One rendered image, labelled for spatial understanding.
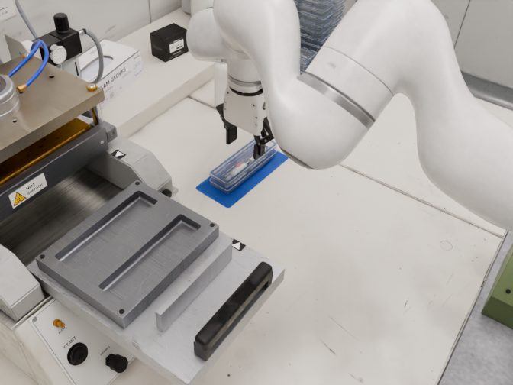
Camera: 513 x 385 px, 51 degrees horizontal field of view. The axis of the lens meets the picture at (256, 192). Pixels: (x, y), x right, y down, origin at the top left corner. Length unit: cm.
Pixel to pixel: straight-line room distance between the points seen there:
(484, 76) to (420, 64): 258
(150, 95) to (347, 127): 90
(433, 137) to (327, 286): 52
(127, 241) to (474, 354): 63
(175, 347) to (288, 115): 32
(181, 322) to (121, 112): 76
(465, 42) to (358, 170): 192
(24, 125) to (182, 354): 39
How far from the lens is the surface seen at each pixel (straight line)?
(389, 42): 60
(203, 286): 75
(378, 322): 103
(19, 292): 80
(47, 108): 86
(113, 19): 169
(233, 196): 120
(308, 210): 118
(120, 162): 92
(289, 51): 63
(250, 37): 64
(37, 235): 92
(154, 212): 83
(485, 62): 315
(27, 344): 84
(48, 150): 86
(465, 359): 104
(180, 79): 149
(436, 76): 60
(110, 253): 78
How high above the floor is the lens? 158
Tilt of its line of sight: 44 degrees down
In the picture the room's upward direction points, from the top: 4 degrees clockwise
